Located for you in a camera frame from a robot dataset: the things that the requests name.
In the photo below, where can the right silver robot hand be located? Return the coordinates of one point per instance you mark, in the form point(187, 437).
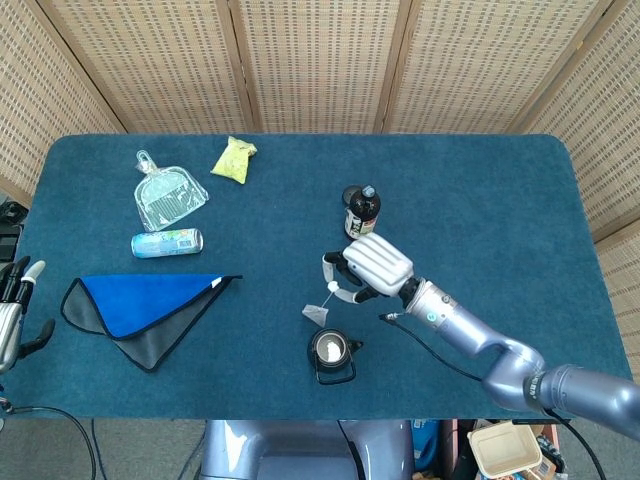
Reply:
point(380, 265)

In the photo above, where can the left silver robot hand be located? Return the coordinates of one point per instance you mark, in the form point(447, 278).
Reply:
point(10, 330)

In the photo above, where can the brown iced tea bottle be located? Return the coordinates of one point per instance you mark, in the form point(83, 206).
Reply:
point(362, 205)

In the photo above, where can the blue and grey cloth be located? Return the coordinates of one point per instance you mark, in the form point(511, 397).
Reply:
point(140, 300)

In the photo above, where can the teal table cover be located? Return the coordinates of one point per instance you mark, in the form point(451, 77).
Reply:
point(250, 380)

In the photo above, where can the light blue drink can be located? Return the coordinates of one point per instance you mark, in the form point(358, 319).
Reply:
point(165, 243)

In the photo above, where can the yellow snack packet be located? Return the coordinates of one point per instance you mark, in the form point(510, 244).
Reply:
point(232, 162)

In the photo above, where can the blue printed package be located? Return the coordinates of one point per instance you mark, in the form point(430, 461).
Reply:
point(425, 445)

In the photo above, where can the silver-blue robot torso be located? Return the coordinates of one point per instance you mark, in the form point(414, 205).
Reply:
point(300, 450)

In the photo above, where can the packaged clear mini dustpan set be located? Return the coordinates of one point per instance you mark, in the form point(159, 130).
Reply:
point(165, 195)

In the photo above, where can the woven rattan folding screen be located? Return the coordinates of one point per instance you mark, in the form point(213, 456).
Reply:
point(320, 60)

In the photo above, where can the beige takeaway food box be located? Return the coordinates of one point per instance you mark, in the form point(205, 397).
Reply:
point(505, 450)

